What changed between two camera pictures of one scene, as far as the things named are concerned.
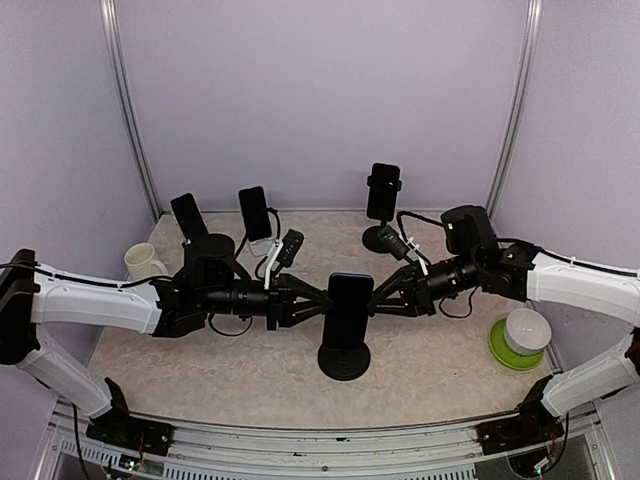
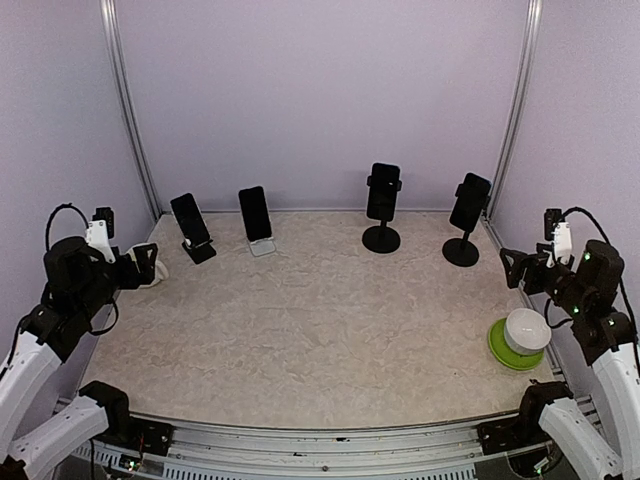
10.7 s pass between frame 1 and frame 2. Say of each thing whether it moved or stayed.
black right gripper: moved
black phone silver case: stayed
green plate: stayed
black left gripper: moved
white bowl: stayed
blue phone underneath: moved
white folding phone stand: stayed
